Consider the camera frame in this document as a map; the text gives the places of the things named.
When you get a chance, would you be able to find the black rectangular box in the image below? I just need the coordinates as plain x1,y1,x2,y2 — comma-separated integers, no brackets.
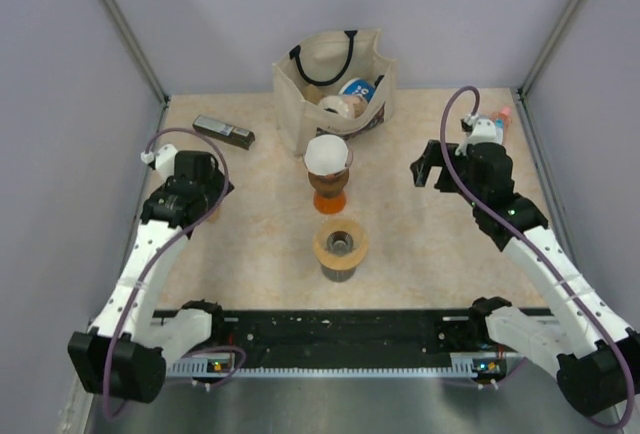
192,115,256,150

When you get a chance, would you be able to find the light wooden dripper ring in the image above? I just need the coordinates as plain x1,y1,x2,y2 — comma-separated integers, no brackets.
313,226,370,270

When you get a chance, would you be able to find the orange glass carafe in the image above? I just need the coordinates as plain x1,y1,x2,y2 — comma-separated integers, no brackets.
313,191,347,215

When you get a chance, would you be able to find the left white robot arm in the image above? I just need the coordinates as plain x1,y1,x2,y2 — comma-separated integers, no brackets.
67,144,234,403

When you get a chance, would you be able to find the brown paper coffee filter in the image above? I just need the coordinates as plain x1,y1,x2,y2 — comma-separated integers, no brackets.
205,207,221,223

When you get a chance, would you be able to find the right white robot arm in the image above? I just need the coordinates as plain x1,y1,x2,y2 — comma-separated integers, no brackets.
410,116,639,417

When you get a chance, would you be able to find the pink glass dripper cone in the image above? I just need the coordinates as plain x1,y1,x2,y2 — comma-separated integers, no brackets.
303,134,355,178

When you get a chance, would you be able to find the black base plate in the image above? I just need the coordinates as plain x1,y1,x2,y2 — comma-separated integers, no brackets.
196,308,511,370

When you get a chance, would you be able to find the grey glass carafe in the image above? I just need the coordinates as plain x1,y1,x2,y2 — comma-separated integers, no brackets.
321,262,357,283

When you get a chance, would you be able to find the grey slotted cable duct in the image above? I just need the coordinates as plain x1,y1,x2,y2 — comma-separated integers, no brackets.
167,352,509,379

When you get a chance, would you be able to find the white paper coffee filter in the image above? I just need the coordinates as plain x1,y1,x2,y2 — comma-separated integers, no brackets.
304,134,349,176

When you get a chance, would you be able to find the white tape roll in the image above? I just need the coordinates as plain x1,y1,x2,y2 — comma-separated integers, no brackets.
318,95,368,119

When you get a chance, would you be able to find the blue white cup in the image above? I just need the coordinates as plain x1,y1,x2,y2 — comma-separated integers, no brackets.
339,77,376,103

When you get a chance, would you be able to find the pink liquid bottle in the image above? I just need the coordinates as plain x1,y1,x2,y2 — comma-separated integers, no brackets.
492,106,512,142

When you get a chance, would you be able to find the cream canvas tote bag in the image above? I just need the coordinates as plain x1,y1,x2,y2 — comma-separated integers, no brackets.
272,29,396,156

